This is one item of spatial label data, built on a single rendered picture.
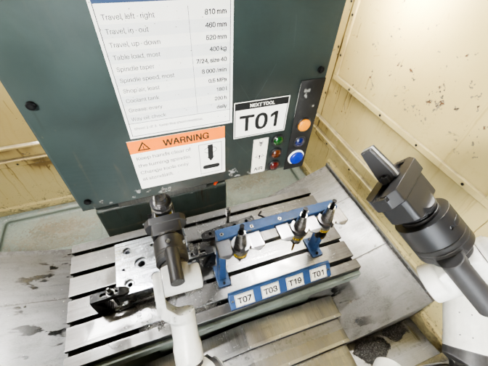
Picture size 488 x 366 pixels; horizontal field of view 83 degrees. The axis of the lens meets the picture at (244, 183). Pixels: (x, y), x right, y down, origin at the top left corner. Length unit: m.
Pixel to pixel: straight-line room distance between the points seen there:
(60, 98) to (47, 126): 0.05
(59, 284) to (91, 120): 1.33
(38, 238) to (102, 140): 1.61
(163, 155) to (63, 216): 1.63
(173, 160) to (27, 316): 1.27
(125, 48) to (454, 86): 1.04
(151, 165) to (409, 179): 0.41
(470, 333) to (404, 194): 0.44
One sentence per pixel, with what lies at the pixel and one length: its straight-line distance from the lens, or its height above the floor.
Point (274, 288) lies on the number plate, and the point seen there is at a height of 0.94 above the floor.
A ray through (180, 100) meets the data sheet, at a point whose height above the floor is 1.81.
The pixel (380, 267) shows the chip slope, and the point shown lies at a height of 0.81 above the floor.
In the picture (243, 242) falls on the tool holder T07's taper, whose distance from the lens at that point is 0.90.
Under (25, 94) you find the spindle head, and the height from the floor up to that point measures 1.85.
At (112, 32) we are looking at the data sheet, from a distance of 0.38.
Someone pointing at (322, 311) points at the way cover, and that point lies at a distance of 1.43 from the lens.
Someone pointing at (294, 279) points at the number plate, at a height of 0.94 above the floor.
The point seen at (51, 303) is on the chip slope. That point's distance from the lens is 1.66.
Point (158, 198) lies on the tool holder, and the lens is 0.83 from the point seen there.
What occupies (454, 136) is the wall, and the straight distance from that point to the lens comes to 1.21.
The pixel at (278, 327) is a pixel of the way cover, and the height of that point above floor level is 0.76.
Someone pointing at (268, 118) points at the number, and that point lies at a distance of 0.49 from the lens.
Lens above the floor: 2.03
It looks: 47 degrees down
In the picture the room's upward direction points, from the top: 4 degrees clockwise
